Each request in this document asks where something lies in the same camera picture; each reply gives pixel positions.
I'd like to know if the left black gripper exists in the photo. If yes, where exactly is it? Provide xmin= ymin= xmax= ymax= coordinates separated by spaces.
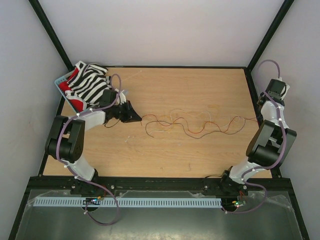
xmin=111 ymin=100 xmax=142 ymax=123

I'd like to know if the red wire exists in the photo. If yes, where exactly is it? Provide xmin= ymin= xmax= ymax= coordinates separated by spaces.
xmin=141 ymin=114 xmax=259 ymax=135

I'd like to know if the white wire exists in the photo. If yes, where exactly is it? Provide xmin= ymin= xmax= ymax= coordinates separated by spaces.
xmin=151 ymin=109 xmax=248 ymax=133

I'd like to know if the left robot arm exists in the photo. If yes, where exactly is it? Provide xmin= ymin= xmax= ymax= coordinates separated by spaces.
xmin=45 ymin=89 xmax=142 ymax=194

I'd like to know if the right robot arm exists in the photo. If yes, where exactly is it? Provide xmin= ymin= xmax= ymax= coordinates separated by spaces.
xmin=218 ymin=77 xmax=297 ymax=195

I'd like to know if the red cloth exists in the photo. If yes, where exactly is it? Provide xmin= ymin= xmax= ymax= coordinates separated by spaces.
xmin=57 ymin=68 xmax=87 ymax=113

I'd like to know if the zebra striped cloth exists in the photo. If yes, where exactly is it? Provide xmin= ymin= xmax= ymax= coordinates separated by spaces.
xmin=66 ymin=61 xmax=112 ymax=105

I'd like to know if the blue plastic basket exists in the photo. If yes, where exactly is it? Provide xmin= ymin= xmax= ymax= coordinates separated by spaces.
xmin=54 ymin=73 xmax=101 ymax=113

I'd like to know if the left green circuit board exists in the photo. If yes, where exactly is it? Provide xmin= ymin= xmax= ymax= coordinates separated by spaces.
xmin=82 ymin=197 xmax=104 ymax=206

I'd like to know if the green circuit board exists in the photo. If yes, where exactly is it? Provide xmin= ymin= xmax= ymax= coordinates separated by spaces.
xmin=82 ymin=197 xmax=104 ymax=206
xmin=231 ymin=199 xmax=246 ymax=208

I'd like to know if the right green circuit board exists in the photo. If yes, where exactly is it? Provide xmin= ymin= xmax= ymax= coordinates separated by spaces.
xmin=231 ymin=199 xmax=246 ymax=208

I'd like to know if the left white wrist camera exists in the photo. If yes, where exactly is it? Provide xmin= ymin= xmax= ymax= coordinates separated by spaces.
xmin=117 ymin=90 xmax=127 ymax=105

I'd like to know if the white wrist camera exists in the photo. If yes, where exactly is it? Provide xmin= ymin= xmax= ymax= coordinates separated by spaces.
xmin=280 ymin=83 xmax=290 ymax=100
xmin=117 ymin=90 xmax=127 ymax=105

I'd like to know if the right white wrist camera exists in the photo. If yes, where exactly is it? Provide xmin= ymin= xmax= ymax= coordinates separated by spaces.
xmin=280 ymin=83 xmax=290 ymax=100

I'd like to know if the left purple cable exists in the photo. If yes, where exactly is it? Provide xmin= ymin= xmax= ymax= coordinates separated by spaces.
xmin=56 ymin=73 xmax=123 ymax=227

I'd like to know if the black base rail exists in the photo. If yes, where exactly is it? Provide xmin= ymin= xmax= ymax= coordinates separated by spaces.
xmin=69 ymin=177 xmax=249 ymax=196

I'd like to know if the light blue slotted cable duct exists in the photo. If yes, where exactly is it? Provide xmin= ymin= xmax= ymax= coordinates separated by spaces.
xmin=33 ymin=197 xmax=222 ymax=209

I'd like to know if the black aluminium frame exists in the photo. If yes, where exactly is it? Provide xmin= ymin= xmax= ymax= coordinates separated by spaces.
xmin=4 ymin=0 xmax=311 ymax=240

